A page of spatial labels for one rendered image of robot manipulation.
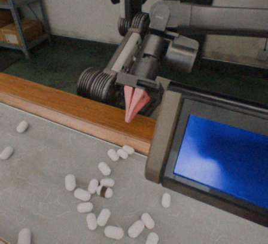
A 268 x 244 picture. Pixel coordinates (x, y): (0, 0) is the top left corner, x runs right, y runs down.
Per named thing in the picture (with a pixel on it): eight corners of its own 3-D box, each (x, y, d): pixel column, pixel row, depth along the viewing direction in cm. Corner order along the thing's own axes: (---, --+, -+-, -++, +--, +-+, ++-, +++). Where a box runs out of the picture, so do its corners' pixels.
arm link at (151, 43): (147, 39, 58) (145, 27, 52) (173, 46, 57) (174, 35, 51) (137, 64, 57) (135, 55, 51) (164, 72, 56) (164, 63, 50)
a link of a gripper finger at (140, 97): (132, 122, 48) (147, 81, 49) (103, 113, 50) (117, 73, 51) (140, 127, 55) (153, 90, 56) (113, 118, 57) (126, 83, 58)
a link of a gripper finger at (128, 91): (143, 126, 47) (158, 84, 48) (112, 116, 50) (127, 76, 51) (149, 130, 54) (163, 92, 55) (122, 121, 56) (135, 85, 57)
